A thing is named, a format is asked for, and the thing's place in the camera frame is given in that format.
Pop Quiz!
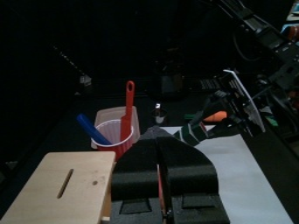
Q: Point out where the blue handled utensil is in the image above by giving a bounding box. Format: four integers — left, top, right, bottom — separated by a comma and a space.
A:
76, 113, 113, 146

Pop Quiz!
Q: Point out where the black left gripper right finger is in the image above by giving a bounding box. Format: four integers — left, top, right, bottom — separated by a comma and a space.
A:
156, 126, 231, 224

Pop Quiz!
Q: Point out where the pale pink plastic container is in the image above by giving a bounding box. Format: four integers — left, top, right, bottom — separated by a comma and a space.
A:
89, 106, 141, 150

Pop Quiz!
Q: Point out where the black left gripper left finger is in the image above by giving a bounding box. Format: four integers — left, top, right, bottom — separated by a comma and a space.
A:
109, 126, 164, 224

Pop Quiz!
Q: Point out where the red ribbed plastic cup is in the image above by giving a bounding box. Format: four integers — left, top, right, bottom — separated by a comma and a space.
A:
90, 118, 136, 162

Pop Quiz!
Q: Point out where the light wooden block with slot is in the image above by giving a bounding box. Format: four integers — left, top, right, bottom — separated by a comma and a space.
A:
0, 150, 117, 224

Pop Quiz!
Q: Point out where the orange toy carrot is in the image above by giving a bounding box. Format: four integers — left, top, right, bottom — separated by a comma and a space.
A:
183, 110, 228, 123

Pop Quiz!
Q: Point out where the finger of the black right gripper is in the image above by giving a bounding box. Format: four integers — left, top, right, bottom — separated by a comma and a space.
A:
204, 115, 251, 139
191, 91, 225, 127

